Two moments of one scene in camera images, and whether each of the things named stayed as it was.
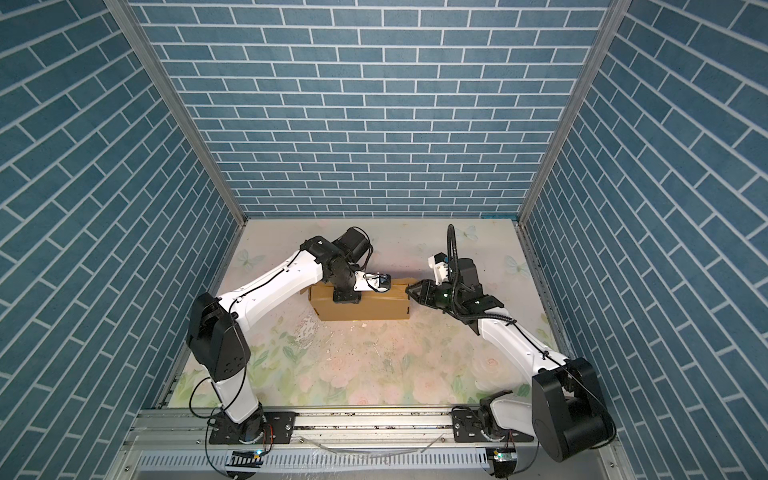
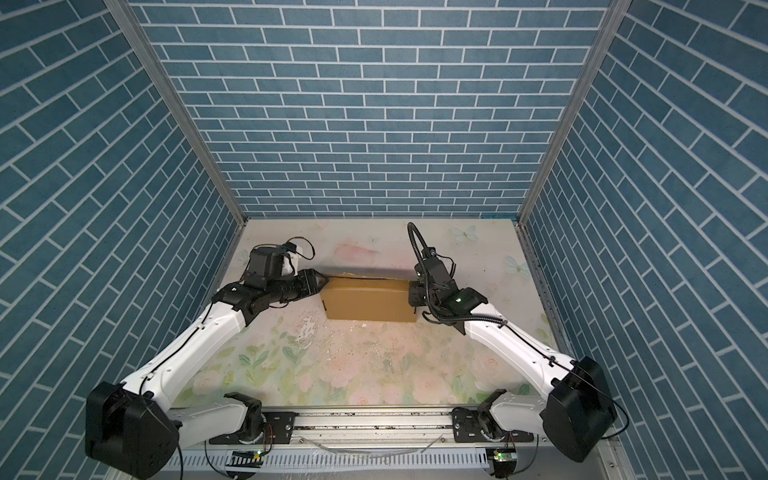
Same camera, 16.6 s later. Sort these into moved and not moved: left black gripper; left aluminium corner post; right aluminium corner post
Moved: left black gripper
Not moved: left aluminium corner post; right aluminium corner post
